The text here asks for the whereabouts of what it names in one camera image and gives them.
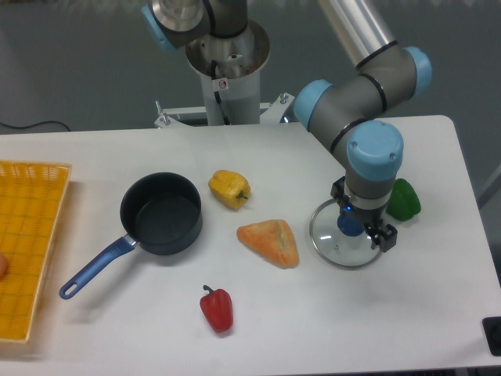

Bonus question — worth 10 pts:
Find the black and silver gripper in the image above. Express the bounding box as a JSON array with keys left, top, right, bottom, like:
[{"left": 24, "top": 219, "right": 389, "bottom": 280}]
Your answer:
[{"left": 330, "top": 176, "right": 398, "bottom": 251}]

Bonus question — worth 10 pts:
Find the orange triangle bread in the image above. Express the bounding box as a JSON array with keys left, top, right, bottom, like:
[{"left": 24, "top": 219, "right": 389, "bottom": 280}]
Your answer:
[{"left": 236, "top": 219, "right": 299, "bottom": 269}]

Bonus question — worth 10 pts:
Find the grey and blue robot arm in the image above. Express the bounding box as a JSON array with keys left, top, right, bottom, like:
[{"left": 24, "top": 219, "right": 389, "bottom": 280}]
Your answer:
[{"left": 142, "top": 1, "right": 432, "bottom": 251}]

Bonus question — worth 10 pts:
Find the glass lid with blue knob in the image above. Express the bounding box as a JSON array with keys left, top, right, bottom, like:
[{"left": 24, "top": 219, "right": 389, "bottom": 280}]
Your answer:
[{"left": 308, "top": 199, "right": 382, "bottom": 270}]

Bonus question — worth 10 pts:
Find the green bell pepper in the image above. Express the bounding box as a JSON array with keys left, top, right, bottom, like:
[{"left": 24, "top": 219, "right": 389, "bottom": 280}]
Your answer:
[{"left": 386, "top": 179, "right": 421, "bottom": 222}]

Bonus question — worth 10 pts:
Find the yellow bell pepper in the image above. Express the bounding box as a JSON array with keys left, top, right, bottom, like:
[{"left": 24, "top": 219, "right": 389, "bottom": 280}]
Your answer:
[{"left": 208, "top": 170, "right": 251, "bottom": 211}]

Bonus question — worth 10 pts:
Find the red bell pepper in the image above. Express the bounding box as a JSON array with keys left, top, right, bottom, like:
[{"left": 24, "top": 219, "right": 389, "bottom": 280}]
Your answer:
[{"left": 200, "top": 285, "right": 233, "bottom": 333}]

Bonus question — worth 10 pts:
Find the black device at table edge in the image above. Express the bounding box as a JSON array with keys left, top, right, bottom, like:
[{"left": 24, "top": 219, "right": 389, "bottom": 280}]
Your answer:
[{"left": 482, "top": 316, "right": 501, "bottom": 356}]

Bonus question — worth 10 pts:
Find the yellow woven basket tray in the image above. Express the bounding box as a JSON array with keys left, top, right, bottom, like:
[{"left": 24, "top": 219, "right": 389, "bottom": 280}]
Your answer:
[{"left": 1, "top": 160, "right": 72, "bottom": 344}]

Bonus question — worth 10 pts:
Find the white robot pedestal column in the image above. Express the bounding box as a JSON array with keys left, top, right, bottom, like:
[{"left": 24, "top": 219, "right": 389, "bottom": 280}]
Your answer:
[{"left": 186, "top": 20, "right": 270, "bottom": 126}]

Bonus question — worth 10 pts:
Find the dark pot with blue handle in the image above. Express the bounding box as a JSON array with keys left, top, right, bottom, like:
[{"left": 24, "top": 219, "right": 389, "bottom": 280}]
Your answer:
[{"left": 59, "top": 172, "right": 203, "bottom": 300}]

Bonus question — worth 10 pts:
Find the black cable on floor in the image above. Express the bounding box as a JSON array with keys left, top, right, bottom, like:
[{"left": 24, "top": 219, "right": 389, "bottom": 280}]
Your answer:
[{"left": 0, "top": 120, "right": 72, "bottom": 132}]

